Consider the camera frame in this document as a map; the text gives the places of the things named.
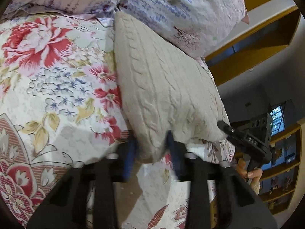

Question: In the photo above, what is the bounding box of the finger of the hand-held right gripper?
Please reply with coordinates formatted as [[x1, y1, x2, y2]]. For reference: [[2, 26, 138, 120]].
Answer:
[[217, 120, 239, 140]]

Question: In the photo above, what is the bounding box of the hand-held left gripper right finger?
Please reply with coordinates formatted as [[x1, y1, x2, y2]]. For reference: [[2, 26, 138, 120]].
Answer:
[[164, 130, 278, 229]]

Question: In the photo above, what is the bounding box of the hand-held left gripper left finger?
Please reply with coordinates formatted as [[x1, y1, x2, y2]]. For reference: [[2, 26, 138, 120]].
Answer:
[[26, 136, 141, 229]]

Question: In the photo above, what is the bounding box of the beige cable-knit sweater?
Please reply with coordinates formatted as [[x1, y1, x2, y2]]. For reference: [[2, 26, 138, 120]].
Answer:
[[114, 12, 231, 164]]

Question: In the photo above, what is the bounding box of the person's right hand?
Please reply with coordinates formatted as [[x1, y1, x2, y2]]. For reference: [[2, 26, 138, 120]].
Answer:
[[237, 159, 263, 186]]

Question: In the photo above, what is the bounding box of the barred window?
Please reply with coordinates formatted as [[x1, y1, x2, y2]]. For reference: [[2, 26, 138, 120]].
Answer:
[[270, 102, 287, 137]]

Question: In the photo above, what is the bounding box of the wooden shelf unit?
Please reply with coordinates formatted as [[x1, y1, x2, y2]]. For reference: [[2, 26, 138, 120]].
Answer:
[[258, 122, 305, 215]]

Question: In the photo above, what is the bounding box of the floral bed sheet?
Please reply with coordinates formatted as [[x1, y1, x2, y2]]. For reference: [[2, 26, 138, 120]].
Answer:
[[0, 12, 237, 229]]

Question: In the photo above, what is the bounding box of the wooden framed window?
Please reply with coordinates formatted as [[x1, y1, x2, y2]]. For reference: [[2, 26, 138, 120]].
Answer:
[[205, 0, 301, 86]]

